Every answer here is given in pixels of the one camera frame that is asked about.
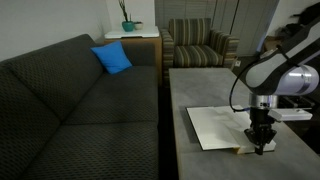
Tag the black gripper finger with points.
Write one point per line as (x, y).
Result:
(261, 149)
(257, 149)

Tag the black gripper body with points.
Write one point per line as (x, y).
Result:
(260, 131)

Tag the black book with yellow spine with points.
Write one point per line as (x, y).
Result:
(221, 128)

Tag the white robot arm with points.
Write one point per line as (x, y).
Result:
(283, 72)

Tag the grey coffee table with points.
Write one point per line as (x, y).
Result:
(292, 159)

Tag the striped armchair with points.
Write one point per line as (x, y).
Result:
(192, 43)

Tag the wooden side table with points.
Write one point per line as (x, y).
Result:
(154, 42)

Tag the white tray on side table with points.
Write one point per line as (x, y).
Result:
(145, 32)

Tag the small white plant pot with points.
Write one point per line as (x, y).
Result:
(138, 25)

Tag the blue throw pillow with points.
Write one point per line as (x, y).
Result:
(112, 57)

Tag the teal plant pot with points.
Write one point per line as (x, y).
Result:
(128, 26)

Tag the dark grey patterned sofa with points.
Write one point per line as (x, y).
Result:
(64, 117)

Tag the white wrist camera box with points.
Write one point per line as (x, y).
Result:
(289, 114)

